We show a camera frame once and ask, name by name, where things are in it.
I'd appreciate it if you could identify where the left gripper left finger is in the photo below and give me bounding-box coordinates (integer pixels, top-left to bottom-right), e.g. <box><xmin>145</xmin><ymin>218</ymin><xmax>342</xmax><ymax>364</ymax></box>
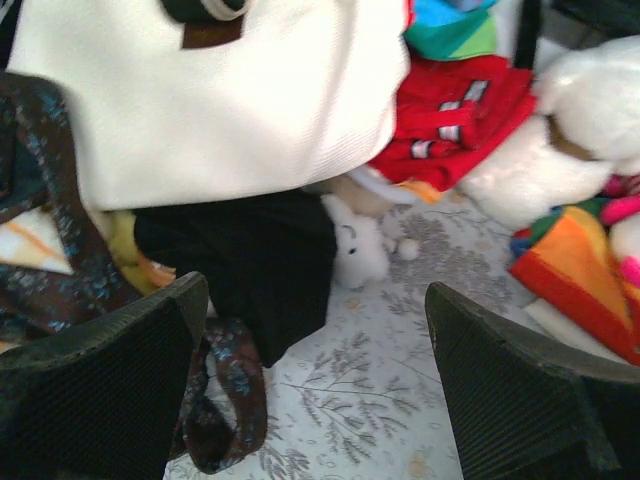
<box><xmin>1</xmin><ymin>273</ymin><xmax>208</xmax><ymax>479</ymax></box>

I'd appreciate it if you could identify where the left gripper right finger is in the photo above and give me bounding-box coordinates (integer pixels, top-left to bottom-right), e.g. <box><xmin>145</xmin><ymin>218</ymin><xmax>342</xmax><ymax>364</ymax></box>
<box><xmin>425</xmin><ymin>282</ymin><xmax>639</xmax><ymax>479</ymax></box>

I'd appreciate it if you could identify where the cream canvas tote bag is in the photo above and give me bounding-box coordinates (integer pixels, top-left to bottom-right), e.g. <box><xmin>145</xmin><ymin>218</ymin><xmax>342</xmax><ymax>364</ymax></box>
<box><xmin>8</xmin><ymin>1</ymin><xmax>408</xmax><ymax>210</ymax></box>

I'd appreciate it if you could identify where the rainbow striped cloth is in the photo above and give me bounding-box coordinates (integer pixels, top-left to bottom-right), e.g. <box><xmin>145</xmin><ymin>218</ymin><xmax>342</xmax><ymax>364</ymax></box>
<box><xmin>509</xmin><ymin>197</ymin><xmax>639</xmax><ymax>366</ymax></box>

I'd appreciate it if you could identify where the orange checkered cloth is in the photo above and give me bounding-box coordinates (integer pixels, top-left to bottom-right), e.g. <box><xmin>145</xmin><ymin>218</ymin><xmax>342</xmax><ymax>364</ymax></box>
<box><xmin>0</xmin><ymin>207</ymin><xmax>72</xmax><ymax>275</ymax></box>

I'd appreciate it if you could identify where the black cloth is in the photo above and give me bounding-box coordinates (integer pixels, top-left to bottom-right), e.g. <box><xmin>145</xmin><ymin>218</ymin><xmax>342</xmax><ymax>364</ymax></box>
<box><xmin>134</xmin><ymin>190</ymin><xmax>337</xmax><ymax>367</ymax></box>

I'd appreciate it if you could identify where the pink white plush doll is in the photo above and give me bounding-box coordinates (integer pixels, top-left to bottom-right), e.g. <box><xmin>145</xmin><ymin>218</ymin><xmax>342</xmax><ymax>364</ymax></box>
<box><xmin>600</xmin><ymin>174</ymin><xmax>640</xmax><ymax>287</ymax></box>

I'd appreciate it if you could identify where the brown patterned handbag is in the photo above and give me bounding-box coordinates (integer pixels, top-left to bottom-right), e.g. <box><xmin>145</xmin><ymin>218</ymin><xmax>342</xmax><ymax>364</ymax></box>
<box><xmin>1</xmin><ymin>73</ymin><xmax>268</xmax><ymax>479</ymax></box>

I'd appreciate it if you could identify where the small white plush bunny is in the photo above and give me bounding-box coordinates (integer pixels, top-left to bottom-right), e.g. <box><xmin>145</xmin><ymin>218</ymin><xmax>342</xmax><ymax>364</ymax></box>
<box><xmin>321</xmin><ymin>194</ymin><xmax>419</xmax><ymax>289</ymax></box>

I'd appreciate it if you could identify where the cream plush lamb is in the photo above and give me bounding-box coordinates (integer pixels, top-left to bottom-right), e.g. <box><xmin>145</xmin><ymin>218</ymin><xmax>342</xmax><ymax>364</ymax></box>
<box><xmin>457</xmin><ymin>36</ymin><xmax>639</xmax><ymax>230</ymax></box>

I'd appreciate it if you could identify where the red cloth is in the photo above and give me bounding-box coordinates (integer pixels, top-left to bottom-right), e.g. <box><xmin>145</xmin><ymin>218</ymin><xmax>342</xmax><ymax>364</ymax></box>
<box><xmin>368</xmin><ymin>55</ymin><xmax>536</xmax><ymax>192</ymax></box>

